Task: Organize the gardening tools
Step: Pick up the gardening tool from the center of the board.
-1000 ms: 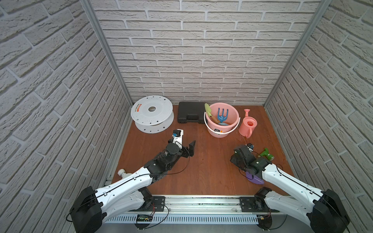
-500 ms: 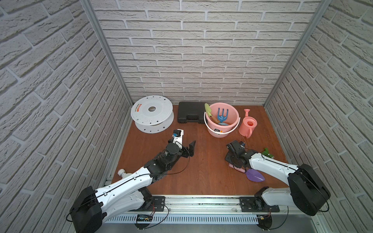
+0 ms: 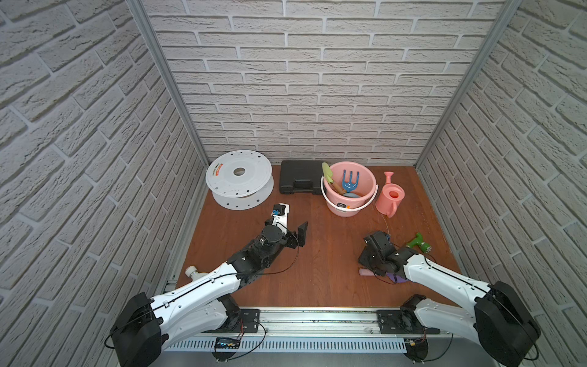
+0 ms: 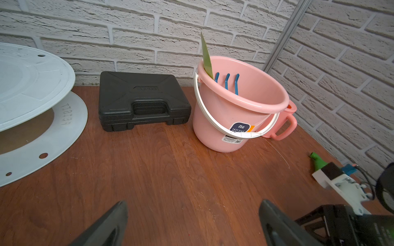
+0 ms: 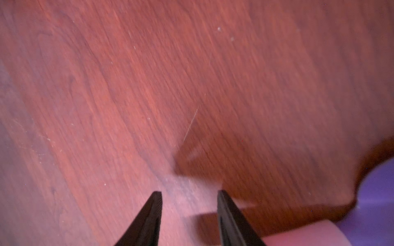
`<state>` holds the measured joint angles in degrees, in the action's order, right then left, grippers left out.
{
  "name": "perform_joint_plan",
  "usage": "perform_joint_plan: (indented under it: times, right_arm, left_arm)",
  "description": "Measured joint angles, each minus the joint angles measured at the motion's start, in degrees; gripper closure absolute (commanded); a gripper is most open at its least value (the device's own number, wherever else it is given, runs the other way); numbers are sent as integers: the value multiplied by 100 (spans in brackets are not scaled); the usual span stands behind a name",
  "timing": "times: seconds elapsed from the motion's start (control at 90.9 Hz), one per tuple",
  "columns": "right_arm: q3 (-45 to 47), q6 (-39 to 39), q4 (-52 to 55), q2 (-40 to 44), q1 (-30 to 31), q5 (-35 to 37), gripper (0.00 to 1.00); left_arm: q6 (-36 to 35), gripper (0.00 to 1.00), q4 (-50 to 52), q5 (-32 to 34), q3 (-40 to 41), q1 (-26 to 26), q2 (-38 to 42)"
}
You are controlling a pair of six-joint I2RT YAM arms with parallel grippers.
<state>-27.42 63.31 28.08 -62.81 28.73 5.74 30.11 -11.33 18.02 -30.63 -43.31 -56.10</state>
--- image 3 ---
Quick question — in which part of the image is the purple trowel pink handle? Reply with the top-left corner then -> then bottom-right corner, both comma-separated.
359,269 -> 408,284

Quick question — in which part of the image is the pink watering can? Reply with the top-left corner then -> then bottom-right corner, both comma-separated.
375,171 -> 405,218

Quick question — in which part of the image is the green trowel wooden handle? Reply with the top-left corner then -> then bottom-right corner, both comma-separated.
322,162 -> 346,195

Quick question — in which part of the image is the blue rake yellow handle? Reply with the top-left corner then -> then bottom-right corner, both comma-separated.
342,170 -> 360,194

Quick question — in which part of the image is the pink plastic bucket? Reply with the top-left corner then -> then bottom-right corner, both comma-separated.
321,161 -> 378,217

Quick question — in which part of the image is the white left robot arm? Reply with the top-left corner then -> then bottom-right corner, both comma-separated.
104,223 -> 308,366

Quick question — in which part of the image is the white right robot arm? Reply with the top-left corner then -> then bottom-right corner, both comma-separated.
359,231 -> 541,366

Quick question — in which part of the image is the black plastic tool case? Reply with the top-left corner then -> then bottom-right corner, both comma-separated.
279,160 -> 323,195

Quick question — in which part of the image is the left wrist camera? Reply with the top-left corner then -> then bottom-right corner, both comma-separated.
271,203 -> 290,232

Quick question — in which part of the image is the green hose connector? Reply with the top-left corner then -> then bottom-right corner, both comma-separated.
404,232 -> 432,254

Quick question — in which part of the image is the white cable spool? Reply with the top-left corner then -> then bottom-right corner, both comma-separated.
205,150 -> 274,210

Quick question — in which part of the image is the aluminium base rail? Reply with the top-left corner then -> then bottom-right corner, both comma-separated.
168,307 -> 458,358

